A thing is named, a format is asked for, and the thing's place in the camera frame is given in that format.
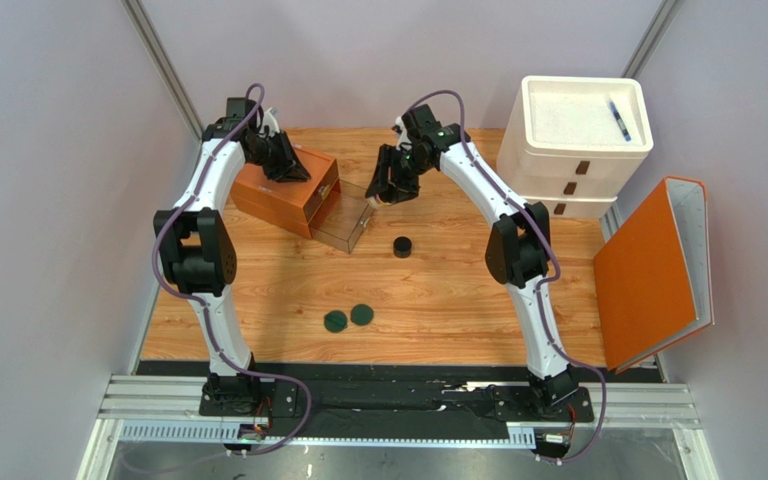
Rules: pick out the gold lid cream jar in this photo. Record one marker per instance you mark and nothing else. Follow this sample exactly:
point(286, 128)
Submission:
point(376, 202)

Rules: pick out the orange drawer box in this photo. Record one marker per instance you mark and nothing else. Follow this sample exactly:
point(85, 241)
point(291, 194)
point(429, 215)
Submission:
point(298, 207)

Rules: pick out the blue pen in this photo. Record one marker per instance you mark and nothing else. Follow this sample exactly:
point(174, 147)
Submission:
point(619, 121)

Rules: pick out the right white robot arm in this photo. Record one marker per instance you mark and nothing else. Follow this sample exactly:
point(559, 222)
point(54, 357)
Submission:
point(516, 254)

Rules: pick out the clear bottom drawer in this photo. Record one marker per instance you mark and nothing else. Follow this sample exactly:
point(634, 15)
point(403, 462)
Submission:
point(342, 218)

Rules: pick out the green round compact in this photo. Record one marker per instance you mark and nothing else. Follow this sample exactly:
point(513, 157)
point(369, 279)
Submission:
point(335, 321)
point(361, 314)

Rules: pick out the black round jar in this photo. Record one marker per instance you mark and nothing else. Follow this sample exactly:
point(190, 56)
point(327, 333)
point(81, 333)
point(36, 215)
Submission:
point(402, 247)

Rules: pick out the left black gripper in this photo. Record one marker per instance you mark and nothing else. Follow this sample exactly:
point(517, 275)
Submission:
point(297, 171)

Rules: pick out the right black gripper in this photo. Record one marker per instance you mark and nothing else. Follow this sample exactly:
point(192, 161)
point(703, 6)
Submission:
point(393, 166)

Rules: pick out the orange ring binder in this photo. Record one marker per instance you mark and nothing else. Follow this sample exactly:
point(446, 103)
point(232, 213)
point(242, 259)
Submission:
point(652, 277)

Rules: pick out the white three-drawer cabinet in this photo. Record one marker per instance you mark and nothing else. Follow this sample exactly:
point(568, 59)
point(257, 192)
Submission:
point(563, 148)

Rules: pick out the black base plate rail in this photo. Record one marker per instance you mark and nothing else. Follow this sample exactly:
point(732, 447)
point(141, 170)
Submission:
point(271, 399)

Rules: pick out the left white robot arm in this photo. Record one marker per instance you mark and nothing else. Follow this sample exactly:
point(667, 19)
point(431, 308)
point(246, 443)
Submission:
point(193, 257)

